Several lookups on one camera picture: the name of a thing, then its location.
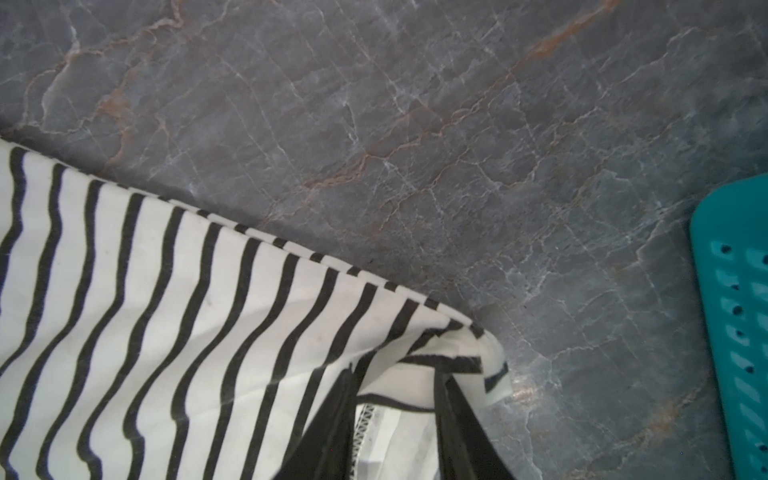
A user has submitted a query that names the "teal plastic basket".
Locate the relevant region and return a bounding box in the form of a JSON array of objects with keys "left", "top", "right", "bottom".
[{"left": 690, "top": 175, "right": 767, "bottom": 479}]

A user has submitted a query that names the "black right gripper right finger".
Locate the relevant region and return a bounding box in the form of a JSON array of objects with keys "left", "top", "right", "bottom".
[{"left": 433, "top": 370, "right": 515, "bottom": 480}]

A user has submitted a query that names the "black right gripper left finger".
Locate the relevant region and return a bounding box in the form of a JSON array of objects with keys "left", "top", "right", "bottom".
[{"left": 274, "top": 369, "right": 358, "bottom": 480}]

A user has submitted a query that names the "black white striped tank top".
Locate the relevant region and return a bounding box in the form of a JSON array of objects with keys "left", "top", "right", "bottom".
[{"left": 1, "top": 141, "right": 512, "bottom": 479}]

